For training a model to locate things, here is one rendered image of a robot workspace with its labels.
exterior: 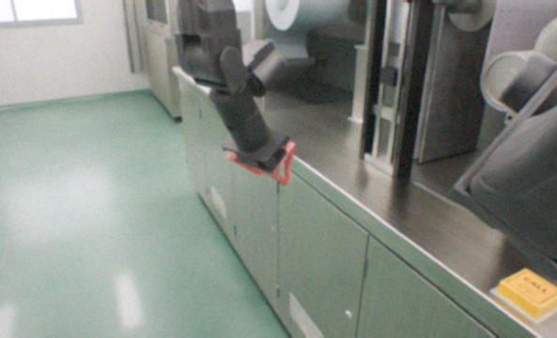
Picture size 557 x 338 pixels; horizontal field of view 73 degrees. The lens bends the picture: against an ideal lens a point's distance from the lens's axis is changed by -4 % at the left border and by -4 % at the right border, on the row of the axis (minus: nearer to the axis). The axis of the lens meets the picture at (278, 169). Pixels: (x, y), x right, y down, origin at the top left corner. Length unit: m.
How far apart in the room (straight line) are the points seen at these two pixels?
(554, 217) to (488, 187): 0.04
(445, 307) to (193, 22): 0.67
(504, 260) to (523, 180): 0.63
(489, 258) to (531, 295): 0.13
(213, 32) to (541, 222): 0.40
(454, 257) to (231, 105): 0.49
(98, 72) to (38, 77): 0.75
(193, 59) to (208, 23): 0.05
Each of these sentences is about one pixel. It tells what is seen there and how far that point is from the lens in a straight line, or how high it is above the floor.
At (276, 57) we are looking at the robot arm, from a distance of 0.59.
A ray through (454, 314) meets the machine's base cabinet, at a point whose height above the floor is 0.79.
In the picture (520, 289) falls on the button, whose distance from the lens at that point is 0.72.
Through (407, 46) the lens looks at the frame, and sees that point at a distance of 0.98.
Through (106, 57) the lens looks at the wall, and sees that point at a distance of 5.95.
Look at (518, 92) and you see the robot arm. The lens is 0.29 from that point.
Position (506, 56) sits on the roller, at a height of 1.22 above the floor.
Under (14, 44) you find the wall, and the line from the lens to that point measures 5.98.
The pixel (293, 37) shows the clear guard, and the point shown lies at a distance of 1.56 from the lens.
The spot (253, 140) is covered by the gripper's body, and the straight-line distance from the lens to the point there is 0.58.
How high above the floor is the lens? 1.34
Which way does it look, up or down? 25 degrees down
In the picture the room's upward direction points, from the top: straight up
